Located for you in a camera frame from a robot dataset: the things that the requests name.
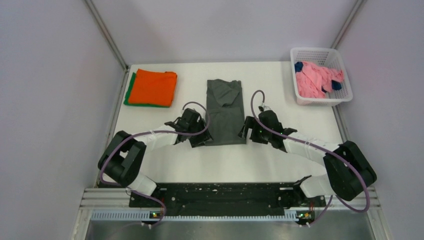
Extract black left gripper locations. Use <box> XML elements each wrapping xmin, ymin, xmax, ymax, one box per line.
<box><xmin>187</xmin><ymin>118</ymin><xmax>214</xmax><ymax>148</ymax></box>

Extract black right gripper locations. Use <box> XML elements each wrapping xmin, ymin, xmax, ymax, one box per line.
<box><xmin>238</xmin><ymin>115</ymin><xmax>272</xmax><ymax>145</ymax></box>

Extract grey t-shirt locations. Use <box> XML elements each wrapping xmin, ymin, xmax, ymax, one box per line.
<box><xmin>205</xmin><ymin>79</ymin><xmax>247</xmax><ymax>147</ymax></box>

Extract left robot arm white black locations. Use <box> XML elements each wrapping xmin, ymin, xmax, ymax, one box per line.
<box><xmin>97</xmin><ymin>108</ymin><xmax>213</xmax><ymax>207</ymax></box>

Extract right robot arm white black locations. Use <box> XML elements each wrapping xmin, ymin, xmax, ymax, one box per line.
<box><xmin>238</xmin><ymin>110</ymin><xmax>377</xmax><ymax>206</ymax></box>

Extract folded orange t-shirt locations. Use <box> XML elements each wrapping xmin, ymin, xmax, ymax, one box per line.
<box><xmin>129</xmin><ymin>69</ymin><xmax>178</xmax><ymax>107</ymax></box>

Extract pink crumpled t-shirt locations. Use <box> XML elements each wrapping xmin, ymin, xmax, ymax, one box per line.
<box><xmin>294</xmin><ymin>60</ymin><xmax>345</xmax><ymax>99</ymax></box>

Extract folded green t-shirt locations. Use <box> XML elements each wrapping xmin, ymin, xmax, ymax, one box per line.
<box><xmin>123</xmin><ymin>72</ymin><xmax>169</xmax><ymax>108</ymax></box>

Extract white plastic laundry basket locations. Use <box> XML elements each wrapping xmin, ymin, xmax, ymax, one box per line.
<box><xmin>290</xmin><ymin>47</ymin><xmax>353</xmax><ymax>107</ymax></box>

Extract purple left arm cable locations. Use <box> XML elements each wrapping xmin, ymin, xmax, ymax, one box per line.
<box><xmin>98</xmin><ymin>101</ymin><xmax>211</xmax><ymax>228</ymax></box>

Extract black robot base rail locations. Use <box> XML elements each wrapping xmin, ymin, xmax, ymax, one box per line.
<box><xmin>129</xmin><ymin>182</ymin><xmax>326</xmax><ymax>217</ymax></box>

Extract white slotted cable duct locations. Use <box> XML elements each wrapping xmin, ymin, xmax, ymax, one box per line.
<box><xmin>90</xmin><ymin>209</ymin><xmax>313</xmax><ymax>223</ymax></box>

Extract aluminium frame post right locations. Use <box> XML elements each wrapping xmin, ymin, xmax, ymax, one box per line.
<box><xmin>331</xmin><ymin>0</ymin><xmax>367</xmax><ymax>49</ymax></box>

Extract aluminium frame post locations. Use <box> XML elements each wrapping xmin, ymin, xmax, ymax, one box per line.
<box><xmin>331</xmin><ymin>0</ymin><xmax>367</xmax><ymax>49</ymax></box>
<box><xmin>83</xmin><ymin>0</ymin><xmax>128</xmax><ymax>71</ymax></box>

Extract aluminium frame post left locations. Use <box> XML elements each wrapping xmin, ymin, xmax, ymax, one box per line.
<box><xmin>83</xmin><ymin>0</ymin><xmax>128</xmax><ymax>71</ymax></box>

